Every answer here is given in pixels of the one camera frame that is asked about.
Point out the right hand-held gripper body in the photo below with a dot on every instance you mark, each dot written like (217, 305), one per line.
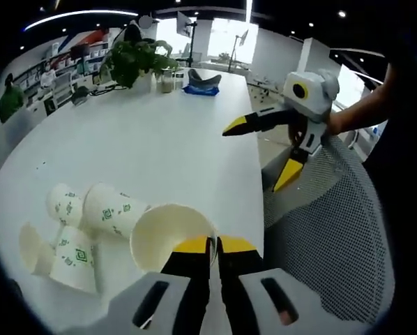
(313, 101)

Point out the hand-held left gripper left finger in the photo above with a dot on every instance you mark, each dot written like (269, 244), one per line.
(180, 296)

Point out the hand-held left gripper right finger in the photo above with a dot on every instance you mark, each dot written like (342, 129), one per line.
(250, 307)

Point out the green print white paper cup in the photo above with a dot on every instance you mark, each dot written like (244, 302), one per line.
(163, 230)

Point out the pile of paper cups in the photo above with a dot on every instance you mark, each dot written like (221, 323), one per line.
(107, 213)

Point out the blue packet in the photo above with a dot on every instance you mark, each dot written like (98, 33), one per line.
(201, 90)

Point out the grey mesh office chair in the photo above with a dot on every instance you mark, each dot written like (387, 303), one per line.
(334, 227)

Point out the glass jar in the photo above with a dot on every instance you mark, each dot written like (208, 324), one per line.
(166, 82)

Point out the white table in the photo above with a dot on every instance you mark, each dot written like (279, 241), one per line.
(152, 146)

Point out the person's dark clothing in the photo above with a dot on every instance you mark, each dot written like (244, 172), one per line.
(403, 174)

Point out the monitor on black stand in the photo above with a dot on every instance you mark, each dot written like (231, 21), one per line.
(189, 28)

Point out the green potted plant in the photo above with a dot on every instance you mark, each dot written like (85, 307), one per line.
(132, 61)

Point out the black desk device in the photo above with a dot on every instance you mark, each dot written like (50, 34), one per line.
(79, 96)

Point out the storage shelves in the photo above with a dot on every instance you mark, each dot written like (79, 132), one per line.
(65, 61)

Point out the grey chair backrest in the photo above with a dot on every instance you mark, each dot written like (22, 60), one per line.
(20, 125)

